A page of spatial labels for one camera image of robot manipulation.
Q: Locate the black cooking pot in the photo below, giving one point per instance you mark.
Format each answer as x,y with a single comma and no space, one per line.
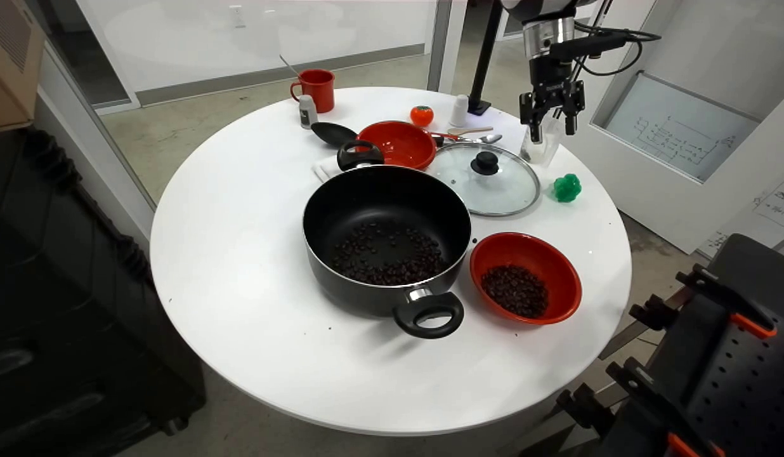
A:
382,245

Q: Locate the cardboard box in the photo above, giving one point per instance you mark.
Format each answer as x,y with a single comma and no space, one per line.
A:
5,83

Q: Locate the black clamp orange tip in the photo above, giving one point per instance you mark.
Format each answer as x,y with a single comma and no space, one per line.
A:
721,295
652,397

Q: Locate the red plate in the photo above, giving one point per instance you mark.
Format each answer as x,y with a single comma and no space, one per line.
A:
404,139

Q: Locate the glass lid black knob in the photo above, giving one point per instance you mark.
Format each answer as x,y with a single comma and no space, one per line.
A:
508,190

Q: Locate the wooden spoon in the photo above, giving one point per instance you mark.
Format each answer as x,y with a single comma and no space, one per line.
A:
470,129

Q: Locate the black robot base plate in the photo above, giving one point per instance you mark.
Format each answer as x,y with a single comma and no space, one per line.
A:
746,381

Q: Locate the green toy vegetable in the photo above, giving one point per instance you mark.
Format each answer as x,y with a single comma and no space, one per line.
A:
566,185

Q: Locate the small grey shaker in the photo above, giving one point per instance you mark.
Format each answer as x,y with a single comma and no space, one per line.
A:
307,109

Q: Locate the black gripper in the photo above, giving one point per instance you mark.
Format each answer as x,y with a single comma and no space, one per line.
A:
556,77

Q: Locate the red bowl with beans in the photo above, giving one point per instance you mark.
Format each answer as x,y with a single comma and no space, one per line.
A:
534,250

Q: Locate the clear plastic cup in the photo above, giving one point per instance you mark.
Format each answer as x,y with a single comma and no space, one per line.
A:
544,149

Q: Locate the red mug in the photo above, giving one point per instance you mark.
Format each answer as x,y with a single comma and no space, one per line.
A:
317,90

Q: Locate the orange toy tomato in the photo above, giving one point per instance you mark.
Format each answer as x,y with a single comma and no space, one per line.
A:
423,114

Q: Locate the black tripod stand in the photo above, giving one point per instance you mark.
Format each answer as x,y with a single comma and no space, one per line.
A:
491,52

